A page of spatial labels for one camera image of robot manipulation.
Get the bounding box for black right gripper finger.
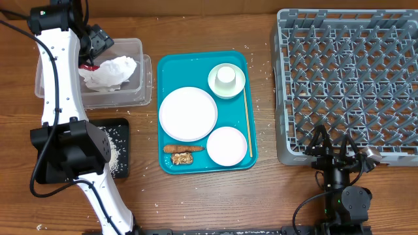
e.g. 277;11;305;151
306;125;333;153
339;134;359;159

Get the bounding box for red snack wrapper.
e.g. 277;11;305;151
79;64;99;71

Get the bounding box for white napkin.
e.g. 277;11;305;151
78;56;137;92

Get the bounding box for white plastic cup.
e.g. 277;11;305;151
216;66;236;84

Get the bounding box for large pink plate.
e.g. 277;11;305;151
159;87;218;142

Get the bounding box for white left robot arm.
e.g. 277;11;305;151
27;1;141;234

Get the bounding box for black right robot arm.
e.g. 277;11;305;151
299;125;375;235

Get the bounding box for clear plastic bin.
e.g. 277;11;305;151
34;37;153;111

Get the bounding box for grey plastic dish rack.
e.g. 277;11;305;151
271;8;417;166

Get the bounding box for wooden chopstick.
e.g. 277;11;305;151
243;87;253;158

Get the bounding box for black tray bin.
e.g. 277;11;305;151
35;117;130;184

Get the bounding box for cream bowl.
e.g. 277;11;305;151
208;63;246;99

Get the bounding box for teal plastic tray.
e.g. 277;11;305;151
157;51;258;174

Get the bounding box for pile of white rice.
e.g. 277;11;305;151
99;125;129;178

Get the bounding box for orange carrot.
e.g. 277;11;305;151
163;145;205;153

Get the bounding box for brown food scrap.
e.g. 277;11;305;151
171;152;193;165

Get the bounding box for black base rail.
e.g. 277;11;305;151
143;226;324;235

